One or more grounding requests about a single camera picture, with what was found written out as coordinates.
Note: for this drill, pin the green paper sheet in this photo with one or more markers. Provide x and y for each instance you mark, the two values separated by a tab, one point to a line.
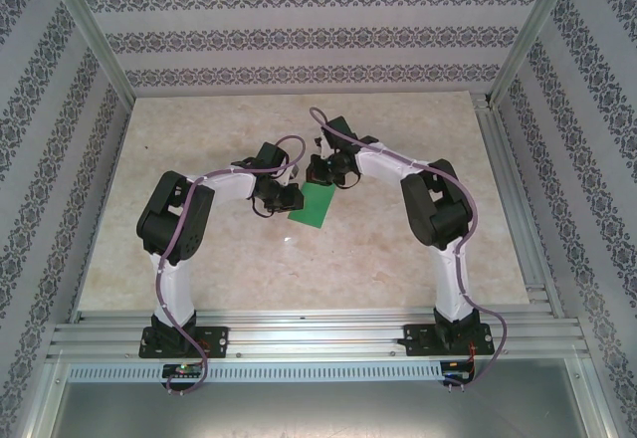
313	206

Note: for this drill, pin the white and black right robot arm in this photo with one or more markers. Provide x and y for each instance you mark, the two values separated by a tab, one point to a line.
450	279

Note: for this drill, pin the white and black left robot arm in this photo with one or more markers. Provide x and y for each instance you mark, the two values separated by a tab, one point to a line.
174	288

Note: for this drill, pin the left circuit board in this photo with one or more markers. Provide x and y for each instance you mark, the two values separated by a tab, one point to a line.
181	371

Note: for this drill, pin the circuit board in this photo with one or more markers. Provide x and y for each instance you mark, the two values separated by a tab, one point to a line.
181	371
455	371

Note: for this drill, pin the grey metal panel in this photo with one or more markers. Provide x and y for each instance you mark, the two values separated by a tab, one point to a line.
318	408

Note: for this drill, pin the right circuit board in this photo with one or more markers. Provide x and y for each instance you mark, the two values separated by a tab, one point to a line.
455	371

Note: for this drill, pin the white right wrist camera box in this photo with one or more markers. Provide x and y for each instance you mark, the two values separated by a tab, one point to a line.
326	148

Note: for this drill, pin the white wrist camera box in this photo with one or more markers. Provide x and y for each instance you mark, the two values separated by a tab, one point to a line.
326	148
288	174

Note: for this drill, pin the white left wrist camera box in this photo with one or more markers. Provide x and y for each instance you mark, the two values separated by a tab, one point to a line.
288	174

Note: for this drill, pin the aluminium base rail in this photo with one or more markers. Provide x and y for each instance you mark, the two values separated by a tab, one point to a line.
318	336

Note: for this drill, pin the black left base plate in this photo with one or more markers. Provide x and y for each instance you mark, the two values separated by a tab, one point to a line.
216	341

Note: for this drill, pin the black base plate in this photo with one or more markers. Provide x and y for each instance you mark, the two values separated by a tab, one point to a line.
216	341
418	341

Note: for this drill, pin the aluminium side rail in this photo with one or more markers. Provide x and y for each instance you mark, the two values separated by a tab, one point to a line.
492	134

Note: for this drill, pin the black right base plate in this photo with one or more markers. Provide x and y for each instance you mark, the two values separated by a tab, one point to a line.
418	341

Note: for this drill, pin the aluminium frame post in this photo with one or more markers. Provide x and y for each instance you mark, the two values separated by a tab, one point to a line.
532	25
87	25

